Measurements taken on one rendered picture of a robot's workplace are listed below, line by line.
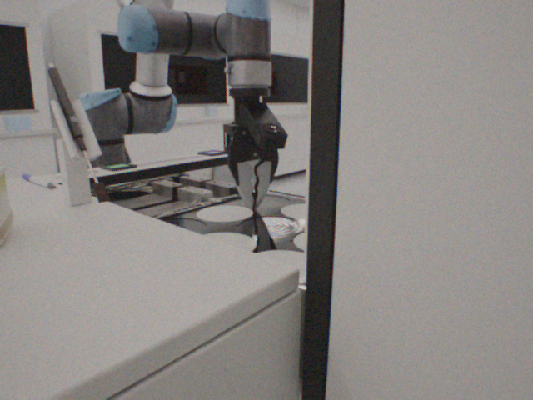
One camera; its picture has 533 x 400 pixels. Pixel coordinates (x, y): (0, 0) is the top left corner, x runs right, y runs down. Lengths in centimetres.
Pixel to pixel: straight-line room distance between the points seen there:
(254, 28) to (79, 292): 49
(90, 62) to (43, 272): 361
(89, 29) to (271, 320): 376
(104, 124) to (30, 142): 238
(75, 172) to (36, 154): 295
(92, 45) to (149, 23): 325
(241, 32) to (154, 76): 50
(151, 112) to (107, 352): 95
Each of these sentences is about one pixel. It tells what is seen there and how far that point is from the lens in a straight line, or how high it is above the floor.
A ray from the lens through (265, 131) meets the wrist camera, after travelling 59.
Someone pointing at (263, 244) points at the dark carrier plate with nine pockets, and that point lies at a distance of 53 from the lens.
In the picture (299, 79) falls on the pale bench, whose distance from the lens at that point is 596.
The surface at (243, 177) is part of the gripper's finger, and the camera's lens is 67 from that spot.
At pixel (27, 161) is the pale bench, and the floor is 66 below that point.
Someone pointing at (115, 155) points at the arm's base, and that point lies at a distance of 111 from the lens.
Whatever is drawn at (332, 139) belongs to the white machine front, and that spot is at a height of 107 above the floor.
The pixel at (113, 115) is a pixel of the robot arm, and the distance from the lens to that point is 111.
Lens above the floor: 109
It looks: 16 degrees down
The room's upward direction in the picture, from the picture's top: straight up
